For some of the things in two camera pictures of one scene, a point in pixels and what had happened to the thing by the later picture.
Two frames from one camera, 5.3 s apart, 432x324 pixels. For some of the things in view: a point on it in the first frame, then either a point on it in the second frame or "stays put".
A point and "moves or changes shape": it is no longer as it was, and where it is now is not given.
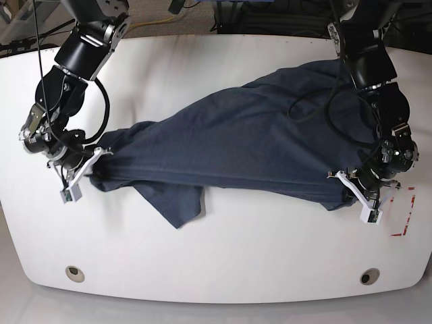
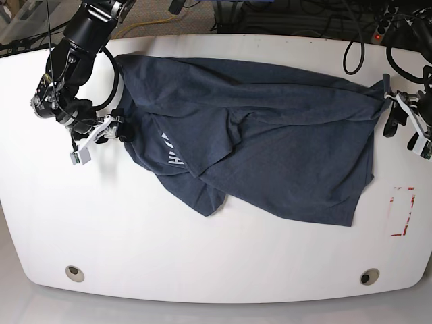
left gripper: x=72 y=169 -> x=108 y=128
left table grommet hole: x=75 y=274 stays put
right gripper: x=364 y=186 -> x=398 y=115
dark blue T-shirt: x=301 y=134 moves or changes shape
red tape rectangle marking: x=391 y=200 stays put
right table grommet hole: x=369 y=276 stays put
